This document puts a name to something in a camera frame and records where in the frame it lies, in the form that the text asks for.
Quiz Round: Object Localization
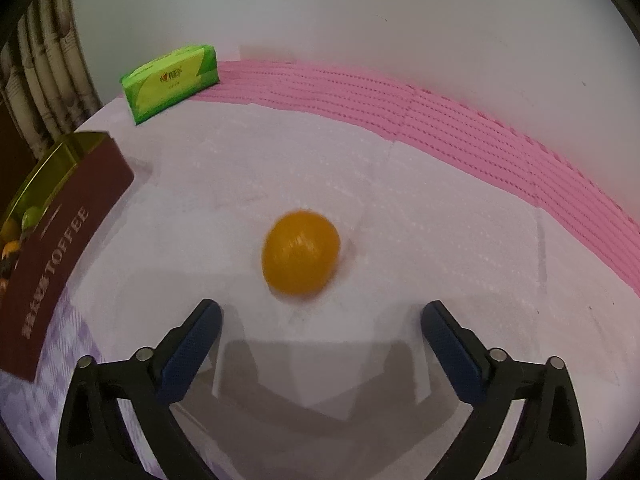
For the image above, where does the purple checked tablecloth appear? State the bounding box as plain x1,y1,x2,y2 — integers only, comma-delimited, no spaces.
0,95,640,480

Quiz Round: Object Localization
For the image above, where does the green tissue pack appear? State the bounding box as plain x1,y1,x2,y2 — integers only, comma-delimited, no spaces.
120,45,220,126

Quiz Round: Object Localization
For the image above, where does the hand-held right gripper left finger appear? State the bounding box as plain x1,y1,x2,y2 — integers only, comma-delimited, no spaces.
56,298,223,480

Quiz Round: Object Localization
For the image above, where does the small smooth orange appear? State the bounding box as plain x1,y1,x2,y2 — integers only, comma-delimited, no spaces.
262,210,342,297

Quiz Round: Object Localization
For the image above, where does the brown wooden door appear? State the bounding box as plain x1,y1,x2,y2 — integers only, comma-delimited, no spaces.
0,100,31,211

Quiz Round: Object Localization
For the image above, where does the maroon tin box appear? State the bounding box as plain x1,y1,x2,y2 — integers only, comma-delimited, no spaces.
0,131,135,383

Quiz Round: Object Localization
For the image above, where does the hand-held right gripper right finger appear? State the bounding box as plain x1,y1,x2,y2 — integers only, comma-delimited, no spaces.
421,300,587,480

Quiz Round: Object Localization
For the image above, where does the bamboo print curtain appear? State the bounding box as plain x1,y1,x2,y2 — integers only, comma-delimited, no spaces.
0,0,103,161

